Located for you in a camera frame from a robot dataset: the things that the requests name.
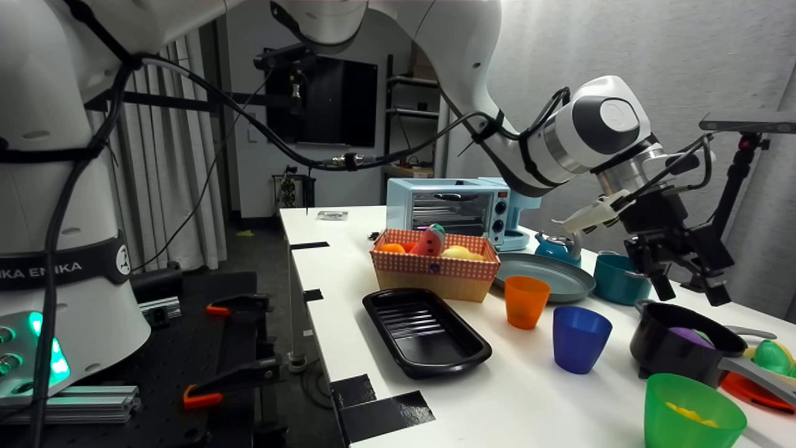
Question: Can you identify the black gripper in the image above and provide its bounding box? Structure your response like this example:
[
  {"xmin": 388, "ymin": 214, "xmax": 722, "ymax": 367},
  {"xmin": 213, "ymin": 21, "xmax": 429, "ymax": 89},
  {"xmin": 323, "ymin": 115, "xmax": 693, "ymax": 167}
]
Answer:
[{"xmin": 616, "ymin": 186, "xmax": 737, "ymax": 309}]

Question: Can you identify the teal toy pot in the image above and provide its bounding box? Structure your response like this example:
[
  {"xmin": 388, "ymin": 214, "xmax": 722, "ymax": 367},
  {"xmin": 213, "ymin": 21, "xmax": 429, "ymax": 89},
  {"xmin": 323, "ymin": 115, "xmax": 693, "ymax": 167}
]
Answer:
[{"xmin": 591, "ymin": 250, "xmax": 658, "ymax": 306}]

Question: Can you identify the black toy pot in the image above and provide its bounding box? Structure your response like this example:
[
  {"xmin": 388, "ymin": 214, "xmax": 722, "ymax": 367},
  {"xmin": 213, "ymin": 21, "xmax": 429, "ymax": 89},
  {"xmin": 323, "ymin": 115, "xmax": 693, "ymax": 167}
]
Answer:
[{"xmin": 626, "ymin": 298, "xmax": 796, "ymax": 406}]

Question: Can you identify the grey-teal plate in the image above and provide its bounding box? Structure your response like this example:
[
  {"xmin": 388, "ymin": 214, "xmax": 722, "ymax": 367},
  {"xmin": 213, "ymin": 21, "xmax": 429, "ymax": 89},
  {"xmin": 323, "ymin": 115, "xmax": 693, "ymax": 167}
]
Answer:
[{"xmin": 492, "ymin": 250, "xmax": 600, "ymax": 306}]

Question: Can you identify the black plastic plate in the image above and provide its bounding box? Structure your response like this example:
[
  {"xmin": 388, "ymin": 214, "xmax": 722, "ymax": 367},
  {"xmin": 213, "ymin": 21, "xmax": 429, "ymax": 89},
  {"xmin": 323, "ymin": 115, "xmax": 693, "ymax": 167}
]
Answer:
[{"xmin": 361, "ymin": 285, "xmax": 494, "ymax": 381}]

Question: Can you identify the grey toy utensil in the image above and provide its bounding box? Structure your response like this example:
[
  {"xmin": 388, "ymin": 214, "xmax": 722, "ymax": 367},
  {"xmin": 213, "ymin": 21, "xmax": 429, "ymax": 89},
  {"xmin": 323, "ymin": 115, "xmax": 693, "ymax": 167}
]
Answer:
[{"xmin": 722, "ymin": 323, "xmax": 779, "ymax": 343}]

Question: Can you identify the green yellow toy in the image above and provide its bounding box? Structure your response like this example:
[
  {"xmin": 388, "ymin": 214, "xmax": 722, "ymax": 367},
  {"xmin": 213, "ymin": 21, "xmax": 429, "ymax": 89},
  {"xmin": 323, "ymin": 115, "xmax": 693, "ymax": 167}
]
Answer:
[{"xmin": 748, "ymin": 335, "xmax": 796, "ymax": 379}]

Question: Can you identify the red toy utensil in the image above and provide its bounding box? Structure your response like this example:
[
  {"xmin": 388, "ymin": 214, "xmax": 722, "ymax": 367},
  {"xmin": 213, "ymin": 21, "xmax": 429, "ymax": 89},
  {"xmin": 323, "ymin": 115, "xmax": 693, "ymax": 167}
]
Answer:
[{"xmin": 719, "ymin": 371, "xmax": 796, "ymax": 417}]

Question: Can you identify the blue plastic cup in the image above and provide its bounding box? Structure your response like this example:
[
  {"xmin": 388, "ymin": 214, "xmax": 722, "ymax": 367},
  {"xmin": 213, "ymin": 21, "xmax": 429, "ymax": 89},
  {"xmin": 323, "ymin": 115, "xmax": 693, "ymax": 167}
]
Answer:
[{"xmin": 551, "ymin": 303, "xmax": 615, "ymax": 376}]

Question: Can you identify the yellow toy piece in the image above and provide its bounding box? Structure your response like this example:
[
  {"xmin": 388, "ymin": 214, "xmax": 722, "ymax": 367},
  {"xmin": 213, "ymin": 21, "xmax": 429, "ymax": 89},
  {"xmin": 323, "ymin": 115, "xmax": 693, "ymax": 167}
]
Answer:
[{"xmin": 665, "ymin": 400, "xmax": 722, "ymax": 430}]

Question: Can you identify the black tripod stand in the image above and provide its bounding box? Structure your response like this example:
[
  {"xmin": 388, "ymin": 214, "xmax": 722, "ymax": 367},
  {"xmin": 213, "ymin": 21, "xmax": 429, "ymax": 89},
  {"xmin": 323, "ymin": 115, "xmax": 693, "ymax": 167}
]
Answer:
[{"xmin": 681, "ymin": 131, "xmax": 773, "ymax": 293}]

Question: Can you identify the green plastic cup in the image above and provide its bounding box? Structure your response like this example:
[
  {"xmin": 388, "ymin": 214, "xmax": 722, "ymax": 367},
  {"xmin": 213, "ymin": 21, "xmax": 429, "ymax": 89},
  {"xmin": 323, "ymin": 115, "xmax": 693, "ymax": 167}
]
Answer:
[{"xmin": 643, "ymin": 371, "xmax": 748, "ymax": 448}]

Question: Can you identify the small teal toy pan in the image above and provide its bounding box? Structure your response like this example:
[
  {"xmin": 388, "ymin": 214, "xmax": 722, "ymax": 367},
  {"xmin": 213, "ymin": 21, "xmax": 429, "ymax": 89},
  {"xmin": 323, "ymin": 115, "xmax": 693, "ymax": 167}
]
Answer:
[{"xmin": 531, "ymin": 231, "xmax": 584, "ymax": 268}]

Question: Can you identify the orange plastic cup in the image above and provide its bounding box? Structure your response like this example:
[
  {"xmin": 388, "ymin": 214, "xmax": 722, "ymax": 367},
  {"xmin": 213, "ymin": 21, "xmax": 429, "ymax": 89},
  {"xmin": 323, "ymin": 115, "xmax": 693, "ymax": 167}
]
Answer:
[{"xmin": 503, "ymin": 273, "xmax": 551, "ymax": 331}]

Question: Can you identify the white curtain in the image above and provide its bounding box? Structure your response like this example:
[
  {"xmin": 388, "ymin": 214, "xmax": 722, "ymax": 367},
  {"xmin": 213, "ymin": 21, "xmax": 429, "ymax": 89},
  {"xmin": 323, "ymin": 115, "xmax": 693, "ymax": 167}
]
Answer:
[{"xmin": 442, "ymin": 0, "xmax": 796, "ymax": 326}]

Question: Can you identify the red toy fruit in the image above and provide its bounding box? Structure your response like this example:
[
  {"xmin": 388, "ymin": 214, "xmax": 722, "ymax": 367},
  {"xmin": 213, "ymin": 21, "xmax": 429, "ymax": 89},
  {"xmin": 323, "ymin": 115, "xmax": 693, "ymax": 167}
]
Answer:
[{"xmin": 411, "ymin": 229, "xmax": 446, "ymax": 258}]

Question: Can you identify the orange checkered basket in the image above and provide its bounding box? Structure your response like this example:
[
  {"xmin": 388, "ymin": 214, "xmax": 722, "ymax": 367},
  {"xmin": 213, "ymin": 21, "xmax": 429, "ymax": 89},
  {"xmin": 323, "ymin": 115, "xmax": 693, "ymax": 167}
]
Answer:
[{"xmin": 367, "ymin": 229, "xmax": 503, "ymax": 306}]

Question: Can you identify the light blue toy oven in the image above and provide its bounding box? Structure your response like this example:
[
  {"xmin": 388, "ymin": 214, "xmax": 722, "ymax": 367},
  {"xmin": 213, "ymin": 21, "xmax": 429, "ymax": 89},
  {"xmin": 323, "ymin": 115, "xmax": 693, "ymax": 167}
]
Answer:
[{"xmin": 382, "ymin": 173, "xmax": 544, "ymax": 255}]

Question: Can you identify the black monitor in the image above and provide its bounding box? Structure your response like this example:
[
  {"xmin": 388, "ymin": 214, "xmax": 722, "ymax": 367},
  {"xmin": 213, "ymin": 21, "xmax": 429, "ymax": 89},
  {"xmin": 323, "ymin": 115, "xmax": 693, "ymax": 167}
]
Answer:
[{"xmin": 264, "ymin": 54, "xmax": 380, "ymax": 148}]

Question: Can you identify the black floor device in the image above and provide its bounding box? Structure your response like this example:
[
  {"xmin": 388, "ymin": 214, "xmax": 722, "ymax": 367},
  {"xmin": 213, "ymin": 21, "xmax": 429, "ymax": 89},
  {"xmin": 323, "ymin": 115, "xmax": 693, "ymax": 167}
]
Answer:
[{"xmin": 272, "ymin": 170, "xmax": 319, "ymax": 208}]

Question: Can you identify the grey curtain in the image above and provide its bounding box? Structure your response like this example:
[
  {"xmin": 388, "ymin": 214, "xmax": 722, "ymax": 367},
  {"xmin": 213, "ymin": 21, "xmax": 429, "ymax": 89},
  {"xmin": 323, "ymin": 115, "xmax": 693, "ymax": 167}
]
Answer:
[{"xmin": 97, "ymin": 21, "xmax": 232, "ymax": 275}]

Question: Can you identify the black horizontal pole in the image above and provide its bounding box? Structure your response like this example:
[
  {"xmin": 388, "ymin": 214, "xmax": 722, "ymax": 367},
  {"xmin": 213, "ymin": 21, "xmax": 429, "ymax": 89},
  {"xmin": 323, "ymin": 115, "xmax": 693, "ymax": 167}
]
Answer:
[{"xmin": 84, "ymin": 87, "xmax": 272, "ymax": 109}]

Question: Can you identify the aluminium extrusion bar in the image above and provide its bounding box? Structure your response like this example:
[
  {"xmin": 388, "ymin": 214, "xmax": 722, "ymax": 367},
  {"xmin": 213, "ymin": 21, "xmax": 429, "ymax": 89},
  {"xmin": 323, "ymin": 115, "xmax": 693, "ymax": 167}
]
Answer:
[{"xmin": 0, "ymin": 384, "xmax": 145, "ymax": 428}]

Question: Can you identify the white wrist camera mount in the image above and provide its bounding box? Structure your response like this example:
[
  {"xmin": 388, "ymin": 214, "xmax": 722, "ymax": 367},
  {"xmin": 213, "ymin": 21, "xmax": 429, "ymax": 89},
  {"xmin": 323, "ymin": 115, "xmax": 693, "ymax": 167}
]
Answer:
[{"xmin": 551, "ymin": 193, "xmax": 631, "ymax": 238}]

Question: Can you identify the black camera bar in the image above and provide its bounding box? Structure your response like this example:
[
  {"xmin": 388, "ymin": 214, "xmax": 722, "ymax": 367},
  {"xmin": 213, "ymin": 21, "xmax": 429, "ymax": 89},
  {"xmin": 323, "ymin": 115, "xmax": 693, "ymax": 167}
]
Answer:
[{"xmin": 697, "ymin": 109, "xmax": 796, "ymax": 137}]

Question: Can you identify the dark wall shelf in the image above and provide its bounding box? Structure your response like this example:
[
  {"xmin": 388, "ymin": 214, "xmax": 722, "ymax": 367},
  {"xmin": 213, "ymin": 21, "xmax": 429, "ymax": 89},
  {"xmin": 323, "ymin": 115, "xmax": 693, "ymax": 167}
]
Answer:
[{"xmin": 380, "ymin": 48, "xmax": 446, "ymax": 181}]

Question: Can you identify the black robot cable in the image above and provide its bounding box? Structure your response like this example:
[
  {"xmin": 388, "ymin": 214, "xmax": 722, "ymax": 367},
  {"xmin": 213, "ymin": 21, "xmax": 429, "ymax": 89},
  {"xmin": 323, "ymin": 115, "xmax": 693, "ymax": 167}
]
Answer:
[{"xmin": 33, "ymin": 0, "xmax": 716, "ymax": 448}]

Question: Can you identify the black camera on pole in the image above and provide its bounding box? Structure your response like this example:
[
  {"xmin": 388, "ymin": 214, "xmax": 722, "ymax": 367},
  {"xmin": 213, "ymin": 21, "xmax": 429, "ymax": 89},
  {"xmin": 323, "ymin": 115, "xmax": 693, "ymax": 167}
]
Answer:
[{"xmin": 250, "ymin": 39, "xmax": 316, "ymax": 71}]

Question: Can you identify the orange handled black clamp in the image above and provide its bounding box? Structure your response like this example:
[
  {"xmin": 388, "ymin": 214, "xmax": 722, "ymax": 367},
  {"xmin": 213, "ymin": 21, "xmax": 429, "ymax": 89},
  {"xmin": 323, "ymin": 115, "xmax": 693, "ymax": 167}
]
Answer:
[
  {"xmin": 203, "ymin": 293, "xmax": 272, "ymax": 323},
  {"xmin": 182, "ymin": 355, "xmax": 281, "ymax": 412}
]

